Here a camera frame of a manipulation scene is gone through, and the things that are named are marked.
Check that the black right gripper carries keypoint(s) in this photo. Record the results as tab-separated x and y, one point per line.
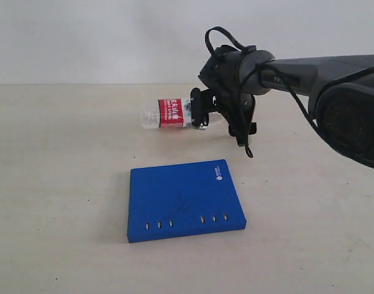
220	75

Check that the clear plastic water bottle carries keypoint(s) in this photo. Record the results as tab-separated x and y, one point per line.
172	113

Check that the blue ring binder notebook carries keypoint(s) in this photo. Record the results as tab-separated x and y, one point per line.
172	201

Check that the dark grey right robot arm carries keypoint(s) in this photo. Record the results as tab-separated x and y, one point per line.
340	92

